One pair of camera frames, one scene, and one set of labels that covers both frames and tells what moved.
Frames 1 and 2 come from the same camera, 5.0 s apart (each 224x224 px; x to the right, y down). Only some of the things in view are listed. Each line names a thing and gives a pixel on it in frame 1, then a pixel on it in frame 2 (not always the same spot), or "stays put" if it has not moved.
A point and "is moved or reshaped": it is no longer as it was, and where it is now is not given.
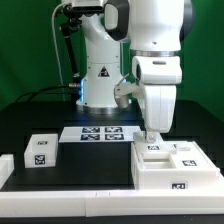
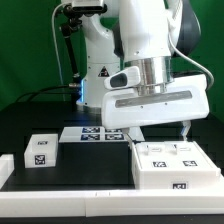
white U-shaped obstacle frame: (105, 203) stays put
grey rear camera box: (85, 7) stays put
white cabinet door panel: (159, 146) is moved or reshaped
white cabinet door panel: (190, 156) stays put
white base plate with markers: (99, 134) stays put
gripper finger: (151, 137) → (185, 128)
